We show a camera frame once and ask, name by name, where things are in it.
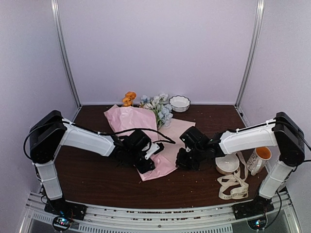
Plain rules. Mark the left aluminium frame post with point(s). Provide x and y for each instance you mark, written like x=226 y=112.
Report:
x=64 y=54

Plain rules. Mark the orange flower stem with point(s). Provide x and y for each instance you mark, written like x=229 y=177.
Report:
x=129 y=99

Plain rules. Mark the blue hydrangea flower stem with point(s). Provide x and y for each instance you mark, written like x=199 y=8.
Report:
x=163 y=113

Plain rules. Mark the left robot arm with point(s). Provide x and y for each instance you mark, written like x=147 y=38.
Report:
x=54 y=131

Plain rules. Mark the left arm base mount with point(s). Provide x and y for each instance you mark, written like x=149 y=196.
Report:
x=67 y=209

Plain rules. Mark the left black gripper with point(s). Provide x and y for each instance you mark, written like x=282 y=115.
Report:
x=145 y=168

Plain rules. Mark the white mug yellow inside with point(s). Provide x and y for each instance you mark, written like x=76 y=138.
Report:
x=258 y=159

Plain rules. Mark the white flower stem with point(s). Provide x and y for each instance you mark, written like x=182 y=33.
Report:
x=160 y=99

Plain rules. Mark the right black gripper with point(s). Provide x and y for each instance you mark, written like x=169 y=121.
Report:
x=181 y=163

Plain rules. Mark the small scalloped white bowl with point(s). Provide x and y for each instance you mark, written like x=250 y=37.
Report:
x=179 y=103

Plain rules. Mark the aluminium frame post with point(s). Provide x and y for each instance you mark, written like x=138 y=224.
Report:
x=252 y=51
x=64 y=54

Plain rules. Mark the aluminium front rail base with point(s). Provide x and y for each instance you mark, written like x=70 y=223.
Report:
x=212 y=219

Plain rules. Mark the right aluminium frame post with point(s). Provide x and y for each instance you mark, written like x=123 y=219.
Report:
x=252 y=51

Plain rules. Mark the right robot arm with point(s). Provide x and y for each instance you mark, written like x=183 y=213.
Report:
x=281 y=132

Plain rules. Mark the cream printed ribbon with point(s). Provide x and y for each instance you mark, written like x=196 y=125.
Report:
x=233 y=187

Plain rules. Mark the round white bowl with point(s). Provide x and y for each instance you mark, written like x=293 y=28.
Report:
x=228 y=164

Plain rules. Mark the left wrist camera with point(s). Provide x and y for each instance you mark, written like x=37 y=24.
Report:
x=154 y=149

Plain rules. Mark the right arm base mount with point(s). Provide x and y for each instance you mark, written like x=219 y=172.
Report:
x=250 y=209

